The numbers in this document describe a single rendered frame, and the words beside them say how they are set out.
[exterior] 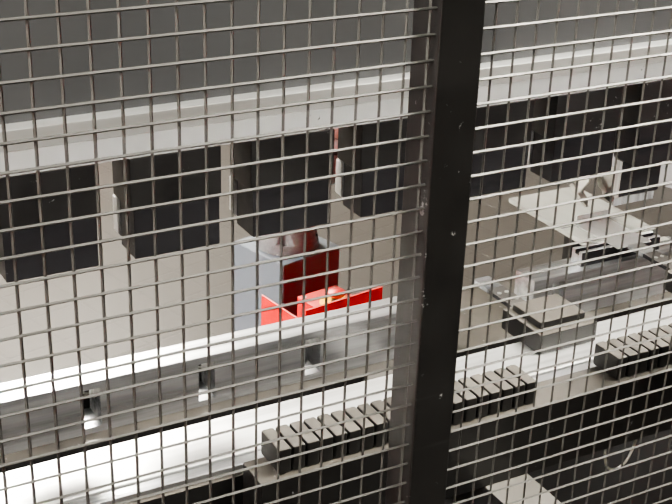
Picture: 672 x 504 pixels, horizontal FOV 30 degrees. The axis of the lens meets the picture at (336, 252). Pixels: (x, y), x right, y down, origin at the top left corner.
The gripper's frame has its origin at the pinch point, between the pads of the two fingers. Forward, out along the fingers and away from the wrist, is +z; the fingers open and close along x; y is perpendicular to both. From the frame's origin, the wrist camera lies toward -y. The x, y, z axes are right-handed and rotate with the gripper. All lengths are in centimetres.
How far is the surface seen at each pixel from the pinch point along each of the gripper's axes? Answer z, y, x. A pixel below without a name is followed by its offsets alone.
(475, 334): 20.6, -2.5, -35.7
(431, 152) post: 15, 101, -99
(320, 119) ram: -15, 31, -72
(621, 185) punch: 1.2, 13.4, -3.6
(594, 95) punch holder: -12.6, 28.9, -15.8
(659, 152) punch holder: -2.2, 20.2, 2.1
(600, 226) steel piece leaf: 5.5, -0.8, -0.3
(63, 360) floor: -25, -193, -66
